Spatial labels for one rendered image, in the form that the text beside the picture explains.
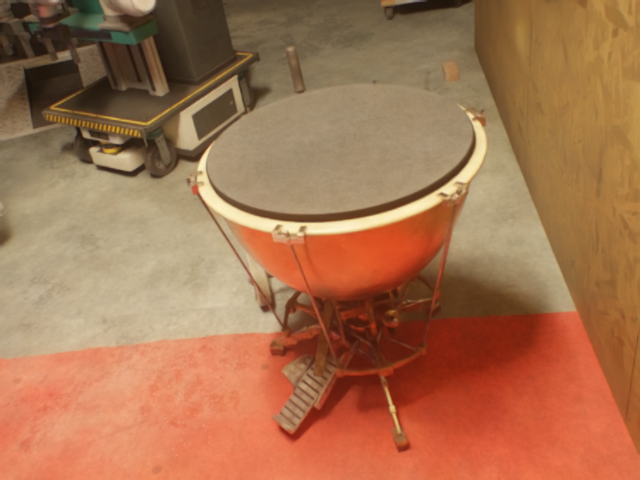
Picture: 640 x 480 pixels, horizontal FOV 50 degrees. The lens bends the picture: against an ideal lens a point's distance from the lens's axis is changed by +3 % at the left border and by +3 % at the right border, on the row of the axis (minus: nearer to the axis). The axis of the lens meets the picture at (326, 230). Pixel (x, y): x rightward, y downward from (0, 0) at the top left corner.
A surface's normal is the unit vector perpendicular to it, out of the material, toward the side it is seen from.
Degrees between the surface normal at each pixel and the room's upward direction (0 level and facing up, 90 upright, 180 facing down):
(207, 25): 90
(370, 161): 0
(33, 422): 0
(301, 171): 0
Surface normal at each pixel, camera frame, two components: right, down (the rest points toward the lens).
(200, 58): 0.86, 0.19
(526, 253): -0.14, -0.81
